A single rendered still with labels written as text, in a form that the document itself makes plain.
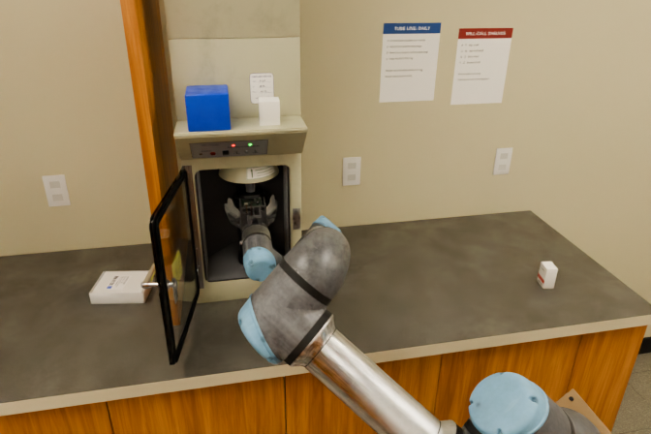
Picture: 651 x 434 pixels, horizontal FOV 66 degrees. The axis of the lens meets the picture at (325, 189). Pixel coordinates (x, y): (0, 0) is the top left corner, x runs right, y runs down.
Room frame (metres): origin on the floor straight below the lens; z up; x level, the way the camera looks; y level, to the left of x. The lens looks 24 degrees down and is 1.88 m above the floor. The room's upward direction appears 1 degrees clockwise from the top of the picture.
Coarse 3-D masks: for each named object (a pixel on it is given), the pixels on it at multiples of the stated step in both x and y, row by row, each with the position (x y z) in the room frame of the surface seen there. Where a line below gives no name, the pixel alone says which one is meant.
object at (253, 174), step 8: (232, 168) 1.31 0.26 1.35; (240, 168) 1.30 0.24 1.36; (248, 168) 1.30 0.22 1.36; (256, 168) 1.31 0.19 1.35; (264, 168) 1.32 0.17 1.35; (272, 168) 1.35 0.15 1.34; (224, 176) 1.32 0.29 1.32; (232, 176) 1.30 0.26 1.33; (240, 176) 1.29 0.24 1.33; (248, 176) 1.29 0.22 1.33; (256, 176) 1.30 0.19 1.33; (264, 176) 1.31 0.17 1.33; (272, 176) 1.33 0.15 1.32
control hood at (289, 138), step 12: (180, 120) 1.24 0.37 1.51; (240, 120) 1.25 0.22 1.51; (252, 120) 1.25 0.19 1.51; (288, 120) 1.25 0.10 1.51; (300, 120) 1.25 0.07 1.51; (180, 132) 1.14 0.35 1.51; (192, 132) 1.14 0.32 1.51; (204, 132) 1.15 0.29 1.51; (216, 132) 1.15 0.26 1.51; (228, 132) 1.16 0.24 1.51; (240, 132) 1.16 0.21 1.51; (252, 132) 1.17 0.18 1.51; (264, 132) 1.17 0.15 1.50; (276, 132) 1.18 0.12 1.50; (288, 132) 1.19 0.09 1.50; (300, 132) 1.19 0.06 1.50; (180, 144) 1.15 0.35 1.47; (276, 144) 1.22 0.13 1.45; (288, 144) 1.23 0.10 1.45; (300, 144) 1.24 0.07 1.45; (180, 156) 1.20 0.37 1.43; (240, 156) 1.24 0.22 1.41
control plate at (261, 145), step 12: (192, 144) 1.16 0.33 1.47; (204, 144) 1.17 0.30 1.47; (216, 144) 1.18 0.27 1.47; (228, 144) 1.19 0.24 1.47; (240, 144) 1.19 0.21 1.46; (252, 144) 1.20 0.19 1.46; (264, 144) 1.21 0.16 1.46; (192, 156) 1.21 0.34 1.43; (204, 156) 1.21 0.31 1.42; (216, 156) 1.22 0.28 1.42; (228, 156) 1.23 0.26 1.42
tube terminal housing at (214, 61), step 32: (192, 64) 1.25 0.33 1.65; (224, 64) 1.27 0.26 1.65; (256, 64) 1.28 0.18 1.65; (288, 64) 1.30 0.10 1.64; (288, 96) 1.30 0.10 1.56; (192, 160) 1.25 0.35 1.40; (224, 160) 1.26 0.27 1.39; (256, 160) 1.28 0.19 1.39; (288, 160) 1.30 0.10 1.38; (224, 288) 1.26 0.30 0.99; (256, 288) 1.28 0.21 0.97
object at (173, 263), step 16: (176, 176) 1.16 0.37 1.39; (176, 192) 1.12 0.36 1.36; (176, 208) 1.10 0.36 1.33; (160, 224) 0.97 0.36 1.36; (176, 224) 1.09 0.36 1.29; (176, 240) 1.07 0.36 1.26; (176, 256) 1.06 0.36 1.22; (192, 256) 1.19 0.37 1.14; (176, 272) 1.04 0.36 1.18; (192, 272) 1.17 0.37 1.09; (160, 288) 0.92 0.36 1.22; (192, 288) 1.16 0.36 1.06; (176, 304) 1.01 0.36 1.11; (176, 320) 0.99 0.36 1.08; (176, 336) 0.98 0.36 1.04
